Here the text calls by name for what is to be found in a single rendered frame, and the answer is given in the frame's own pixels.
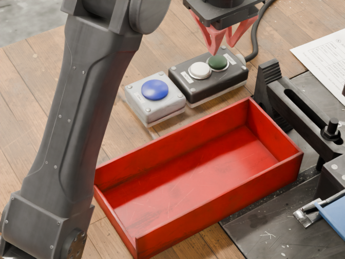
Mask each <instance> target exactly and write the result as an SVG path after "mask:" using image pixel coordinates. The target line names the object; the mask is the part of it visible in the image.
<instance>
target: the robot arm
mask: <svg viewBox="0 0 345 259"><path fill-rule="evenodd" d="M170 2H171V0H62V5H61V9H60V10H61V11H63V12H65V13H68V16H67V20H66V24H65V28H64V34H65V44H64V53H63V60H62V66H61V71H60V76H59V80H58V83H57V86H56V90H55V94H54V97H53V101H52V105H51V109H50V112H49V116H48V119H47V123H46V127H45V130H44V134H43V137H42V141H41V144H40V147H39V150H38V152H37V155H36V157H35V160H34V162H33V164H32V166H31V168H30V170H29V172H28V174H27V176H26V177H25V178H24V179H23V183H22V186H21V189H20V190H18V191H15V192H13V193H11V195H10V199H9V201H8V203H7V204H6V205H5V207H4V209H3V212H2V216H1V220H0V232H1V233H2V235H1V236H0V259H81V258H82V255H83V251H84V247H85V244H86V239H87V231H88V228H89V224H90V221H91V218H92V215H93V211H94V208H95V206H94V205H93V204H91V202H92V199H93V196H94V187H93V185H94V176H95V169H96V165H97V160H98V155H99V152H100V148H101V145H102V141H103V138H104V135H105V131H106V128H107V124H108V121H109V118H110V115H111V111H112V108H113V105H114V101H115V99H116V96H117V92H118V89H119V87H120V84H121V81H122V79H123V76H124V74H125V71H126V69H127V67H128V65H129V63H130V61H131V60H132V58H133V56H134V55H135V53H136V52H137V51H138V50H139V47H140V44H141V40H142V37H143V35H148V34H151V33H153V32H154V31H155V30H156V29H157V28H158V27H159V26H160V24H161V23H162V21H163V19H164V18H165V16H166V14H167V11H168V9H169V6H170ZM260 2H263V3H264V4H266V0H183V1H182V4H183V5H184V6H185V7H186V8H187V9H188V10H189V12H190V13H191V15H192V17H193V18H194V20H195V22H196V24H197V25H198V27H199V29H200V30H201V32H202V35H203V37H204V40H205V43H206V46H207V49H208V51H209V52H210V53H211V54H212V55H213V56H215V55H216V53H217V51H218V49H219V47H220V44H221V42H222V40H223V38H224V35H225V38H226V42H227V44H228V45H229V46H230V47H231V48H233V47H234V46H235V44H236V43H237V42H238V41H239V39H240V38H241V37H242V35H243V34H244V33H245V32H246V31H247V30H248V29H249V27H250V26H251V25H252V24H253V23H254V22H255V21H256V20H257V19H258V15H259V9H258V8H257V7H256V6H255V5H256V4H258V3H260ZM239 22H240V25H239V26H238V28H237V30H236V31H235V33H234V34H233V36H232V25H234V24H237V23H239ZM210 35H211V39H210ZM211 40H212V41H211Z"/></svg>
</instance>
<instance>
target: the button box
mask: <svg viewBox="0 0 345 259"><path fill-rule="evenodd" d="M274 1H275V0H268V1H267V2H266V4H264V5H263V6H262V7H261V9H260V10H259V15H258V19H257V20H256V21H255V22H254V23H253V26H252V30H251V41H252V45H253V52H252V53H251V54H250V55H248V56H246V57H243V56H242V55H241V54H237V55H234V54H233V53H232V52H231V51H230V50H229V49H228V48H227V47H226V46H224V45H223V46H220V47H219V49H218V51H217V53H216V55H221V56H224V57H225V58H226V59H227V66H226V67H225V68H224V69H221V70H215V69H212V68H210V67H209V68H210V71H209V75H207V76H206V77H202V78H198V77H195V76H193V75H192V74H191V73H190V68H191V66H192V65H193V64H194V63H197V62H203V63H206V64H207V65H208V59H209V58H210V57H211V56H212V54H211V53H210V52H209V51H208V52H206V53H204V54H201V55H199V56H197V57H194V58H192V59H189V60H187V61H185V62H182V63H180V64H177V65H175V66H173V67H170V68H169V69H168V77H169V78H170V80H171V81H172V82H173V83H174V84H175V86H176V87H177V88H178V89H179V90H180V91H181V93H182V94H183V95H184V96H185V97H186V104H187V105H188V106H189V107H190V108H194V107H196V106H198V105H200V104H203V103H205V102H207V101H209V100H211V99H214V98H216V97H218V96H220V95H223V94H225V93H227V92H229V91H231V90H234V89H236V88H238V87H240V86H243V85H245V84H246V83H247V79H248V72H249V69H248V68H247V67H246V63H247V62H249V61H251V60H252V59H254V58H255V57H256V56H257V54H258V43H257V39H256V32H257V28H258V25H259V22H260V20H261V18H262V16H263V14H264V12H265V10H266V9H267V8H268V6H269V5H270V4H271V3H273V2H274Z"/></svg>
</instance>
